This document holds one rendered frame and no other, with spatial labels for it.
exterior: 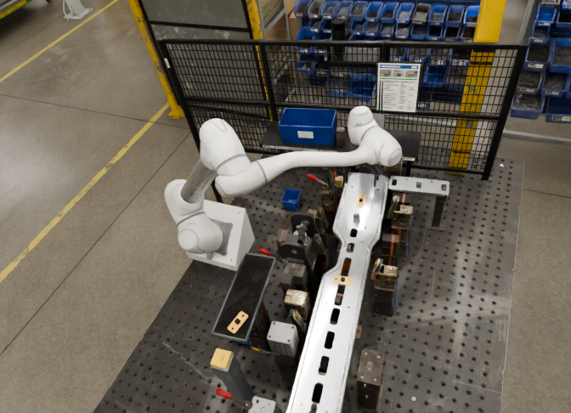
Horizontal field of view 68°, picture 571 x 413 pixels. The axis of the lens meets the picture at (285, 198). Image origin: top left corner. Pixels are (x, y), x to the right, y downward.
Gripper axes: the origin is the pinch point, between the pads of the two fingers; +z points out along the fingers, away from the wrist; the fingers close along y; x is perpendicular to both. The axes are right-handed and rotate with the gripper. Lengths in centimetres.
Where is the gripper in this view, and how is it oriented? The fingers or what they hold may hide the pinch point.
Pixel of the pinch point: (360, 181)
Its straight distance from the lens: 204.5
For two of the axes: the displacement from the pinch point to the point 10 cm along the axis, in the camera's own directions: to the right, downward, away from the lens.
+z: 1.3, 6.7, 7.3
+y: 9.5, 1.2, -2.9
